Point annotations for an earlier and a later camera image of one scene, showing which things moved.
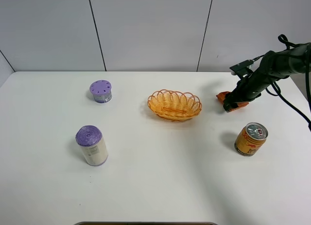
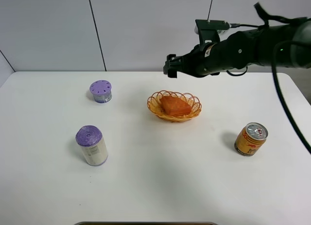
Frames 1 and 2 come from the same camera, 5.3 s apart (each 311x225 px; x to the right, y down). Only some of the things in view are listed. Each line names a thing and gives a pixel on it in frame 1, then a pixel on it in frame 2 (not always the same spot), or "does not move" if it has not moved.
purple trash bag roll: x=92 y=142 does not move
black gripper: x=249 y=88 -> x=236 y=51
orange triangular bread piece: x=221 y=95 -> x=175 y=106
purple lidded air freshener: x=101 y=90 does not move
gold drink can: x=250 y=139 does not move
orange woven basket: x=174 y=105 does not move
